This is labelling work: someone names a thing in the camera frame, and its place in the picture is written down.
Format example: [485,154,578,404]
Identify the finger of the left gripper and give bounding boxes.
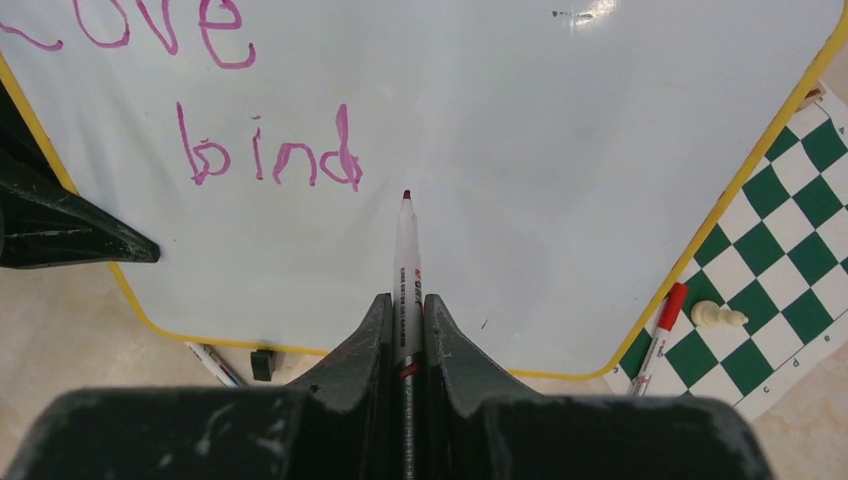
[1,89,161,269]

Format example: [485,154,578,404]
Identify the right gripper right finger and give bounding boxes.
[423,294,773,479]

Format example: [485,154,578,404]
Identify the white chess piece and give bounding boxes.
[691,300,749,328]

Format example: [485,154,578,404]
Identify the purple whiteboard marker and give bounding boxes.
[392,190,423,479]

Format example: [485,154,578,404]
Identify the yellow framed whiteboard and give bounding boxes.
[1,1,847,375]

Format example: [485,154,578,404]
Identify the red capped marker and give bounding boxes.
[629,283,688,396]

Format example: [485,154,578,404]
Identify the green capped marker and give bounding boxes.
[185,342,246,387]

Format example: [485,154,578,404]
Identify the whiteboard wire stand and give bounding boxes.
[250,349,276,382]

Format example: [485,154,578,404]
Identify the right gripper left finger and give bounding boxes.
[6,294,395,479]

